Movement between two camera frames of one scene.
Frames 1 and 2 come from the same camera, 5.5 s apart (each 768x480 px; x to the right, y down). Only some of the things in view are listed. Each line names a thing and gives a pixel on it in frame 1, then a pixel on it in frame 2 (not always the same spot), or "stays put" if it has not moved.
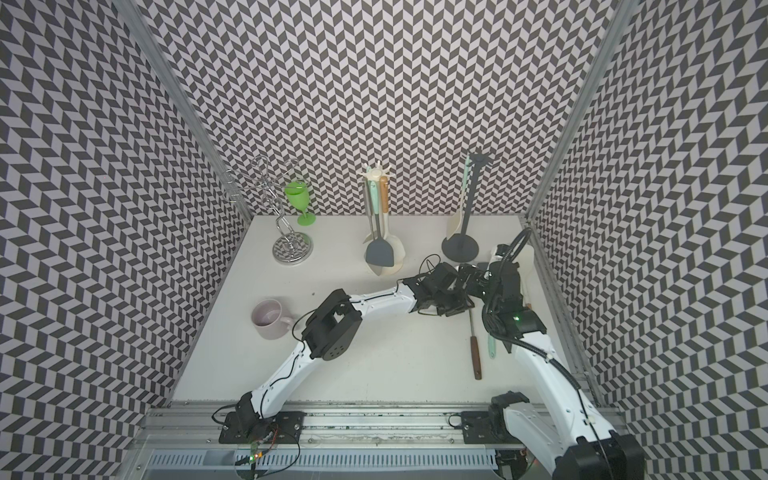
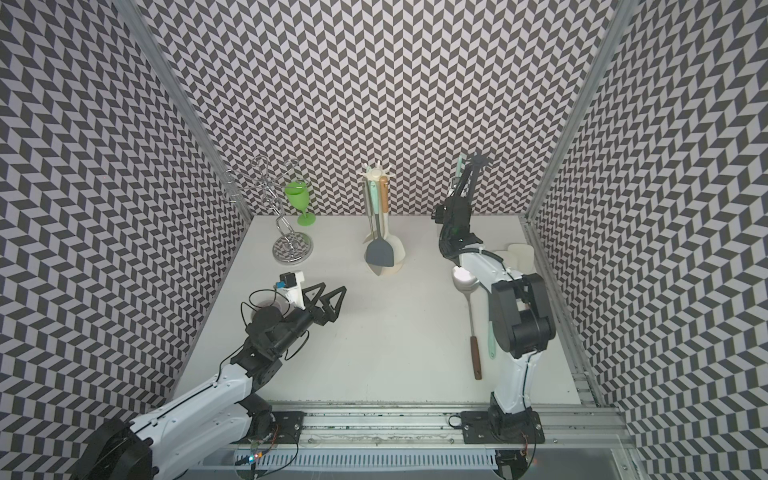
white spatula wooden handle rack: (398, 251) stays put
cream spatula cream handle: (367, 205) stays put
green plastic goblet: (298, 192) stays put
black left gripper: (463, 302) → (332, 314)
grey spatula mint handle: (491, 346) stays put
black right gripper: (478, 276) → (439, 213)
